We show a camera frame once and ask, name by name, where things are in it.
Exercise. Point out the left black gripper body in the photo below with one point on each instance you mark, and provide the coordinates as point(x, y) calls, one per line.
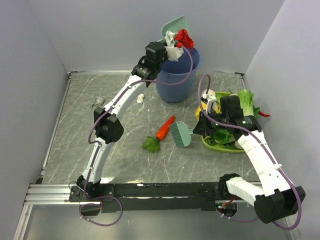
point(165, 57)

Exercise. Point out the green toy cabbage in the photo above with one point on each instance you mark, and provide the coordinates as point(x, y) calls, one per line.
point(246, 99)

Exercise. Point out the orange toy carrot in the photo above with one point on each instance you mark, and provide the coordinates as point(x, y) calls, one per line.
point(152, 143)

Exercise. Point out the red toy chili pepper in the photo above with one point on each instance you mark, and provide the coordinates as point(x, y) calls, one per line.
point(263, 114)

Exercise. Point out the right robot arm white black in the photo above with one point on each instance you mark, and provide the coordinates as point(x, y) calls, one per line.
point(277, 197)

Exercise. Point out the teal dustpan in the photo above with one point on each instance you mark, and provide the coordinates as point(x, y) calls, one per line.
point(174, 26)

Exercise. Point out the aluminium frame rail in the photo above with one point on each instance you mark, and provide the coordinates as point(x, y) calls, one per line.
point(47, 194)

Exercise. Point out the blue plastic bucket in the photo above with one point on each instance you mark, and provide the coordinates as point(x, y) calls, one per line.
point(178, 77)

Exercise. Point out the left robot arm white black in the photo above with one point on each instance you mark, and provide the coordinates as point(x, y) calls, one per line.
point(107, 128)

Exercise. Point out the grey paper scrap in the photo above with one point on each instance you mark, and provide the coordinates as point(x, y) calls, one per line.
point(169, 38)

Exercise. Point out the red paper scrap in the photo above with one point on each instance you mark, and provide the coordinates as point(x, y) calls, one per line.
point(183, 39)

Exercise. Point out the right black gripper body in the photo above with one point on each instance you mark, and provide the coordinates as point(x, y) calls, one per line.
point(209, 126)

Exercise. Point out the green leafy toy vegetables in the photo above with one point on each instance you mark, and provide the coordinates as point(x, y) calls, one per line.
point(223, 137)

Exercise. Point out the small white paper ball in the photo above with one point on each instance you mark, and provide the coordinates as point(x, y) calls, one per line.
point(98, 101)

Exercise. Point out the green plastic tray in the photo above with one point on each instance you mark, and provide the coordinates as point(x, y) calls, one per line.
point(229, 148)

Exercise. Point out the white paper scrap near bucket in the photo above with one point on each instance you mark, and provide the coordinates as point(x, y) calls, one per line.
point(140, 99)

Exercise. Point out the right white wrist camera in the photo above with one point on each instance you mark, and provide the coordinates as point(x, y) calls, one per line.
point(209, 98)

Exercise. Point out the teal hand brush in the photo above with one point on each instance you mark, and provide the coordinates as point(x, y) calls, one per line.
point(181, 133)

